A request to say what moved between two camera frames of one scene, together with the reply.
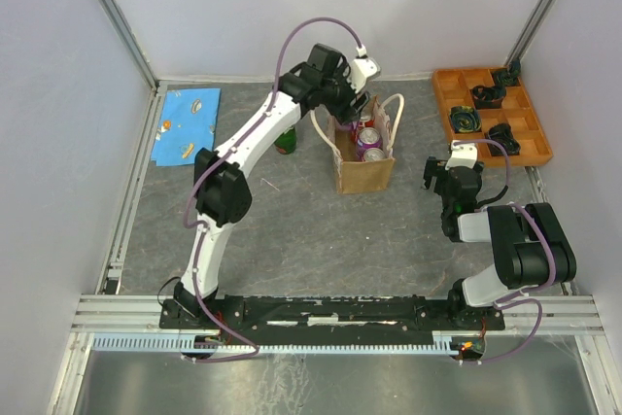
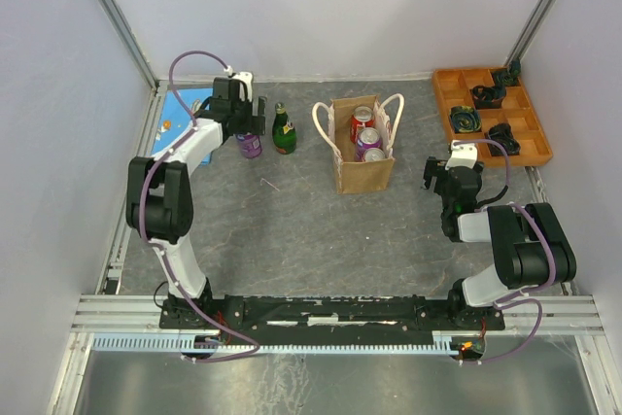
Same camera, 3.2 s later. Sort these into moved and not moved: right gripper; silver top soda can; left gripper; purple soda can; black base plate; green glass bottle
Moved: purple soda can; left gripper
Not moved: black base plate; right gripper; green glass bottle; silver top soda can
